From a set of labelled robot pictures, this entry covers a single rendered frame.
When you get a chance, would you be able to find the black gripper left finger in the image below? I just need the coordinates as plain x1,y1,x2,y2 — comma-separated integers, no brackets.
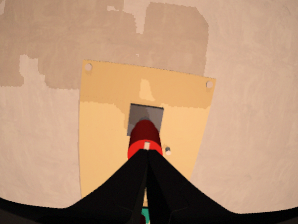
0,148,149,224

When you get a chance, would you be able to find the tan plate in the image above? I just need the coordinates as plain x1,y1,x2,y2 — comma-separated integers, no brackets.
78,59,216,198

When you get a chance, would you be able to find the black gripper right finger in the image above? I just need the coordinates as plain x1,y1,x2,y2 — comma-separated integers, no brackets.
146,149,298,224

